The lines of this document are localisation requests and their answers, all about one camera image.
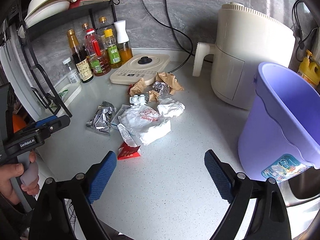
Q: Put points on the crumpled foil ball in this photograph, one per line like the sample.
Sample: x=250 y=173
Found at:
x=161 y=87

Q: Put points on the small red packet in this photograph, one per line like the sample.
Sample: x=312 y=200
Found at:
x=127 y=152

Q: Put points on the silver foil wrapper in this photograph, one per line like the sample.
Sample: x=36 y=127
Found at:
x=101 y=121

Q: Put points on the yellow detergent bottle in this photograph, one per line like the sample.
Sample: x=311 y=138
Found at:
x=309 y=70

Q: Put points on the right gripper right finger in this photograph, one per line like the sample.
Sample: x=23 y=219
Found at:
x=269 y=220

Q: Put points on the purple plastic bucket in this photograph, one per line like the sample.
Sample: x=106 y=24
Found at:
x=280 y=138

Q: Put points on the dark soy sauce bottle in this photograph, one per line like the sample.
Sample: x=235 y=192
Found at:
x=79 y=57

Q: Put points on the gold cap bottle back right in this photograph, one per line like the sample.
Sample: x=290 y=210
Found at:
x=103 y=25

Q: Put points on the white pill blister pack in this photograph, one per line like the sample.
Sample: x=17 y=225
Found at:
x=139 y=99

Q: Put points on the black metal shelf rack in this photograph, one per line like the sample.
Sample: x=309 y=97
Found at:
x=50 y=48

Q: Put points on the brown crumpled paper left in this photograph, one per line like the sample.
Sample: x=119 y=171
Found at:
x=137 y=88

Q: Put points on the person's left hand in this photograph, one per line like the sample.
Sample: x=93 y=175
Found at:
x=9 y=171

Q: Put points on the cream induction cooktop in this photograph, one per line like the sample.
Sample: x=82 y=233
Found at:
x=140 y=67

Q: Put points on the white paper wrapper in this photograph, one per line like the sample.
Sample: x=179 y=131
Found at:
x=145 y=123

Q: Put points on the cream air fryer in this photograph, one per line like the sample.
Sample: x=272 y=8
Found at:
x=245 y=38

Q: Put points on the yellow cap green label bottle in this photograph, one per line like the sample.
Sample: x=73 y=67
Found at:
x=111 y=47

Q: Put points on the brown crumpled paper right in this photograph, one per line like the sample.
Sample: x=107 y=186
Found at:
x=171 y=81

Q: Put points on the white top oil sprayer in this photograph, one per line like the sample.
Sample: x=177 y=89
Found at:
x=123 y=41

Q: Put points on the white plate on shelf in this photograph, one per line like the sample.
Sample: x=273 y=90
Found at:
x=46 y=12

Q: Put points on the small white cap bottle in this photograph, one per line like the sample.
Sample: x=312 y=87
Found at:
x=73 y=74

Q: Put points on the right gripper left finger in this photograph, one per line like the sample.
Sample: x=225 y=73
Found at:
x=51 y=220

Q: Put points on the white crumpled tissue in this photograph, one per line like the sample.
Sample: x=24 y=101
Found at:
x=170 y=108

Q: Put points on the brown crumpled paper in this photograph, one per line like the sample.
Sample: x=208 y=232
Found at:
x=137 y=88
x=171 y=81

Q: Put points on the white plastic tray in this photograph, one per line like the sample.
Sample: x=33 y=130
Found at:
x=68 y=91

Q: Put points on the red cap oil bottle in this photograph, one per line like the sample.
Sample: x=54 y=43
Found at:
x=99 y=62

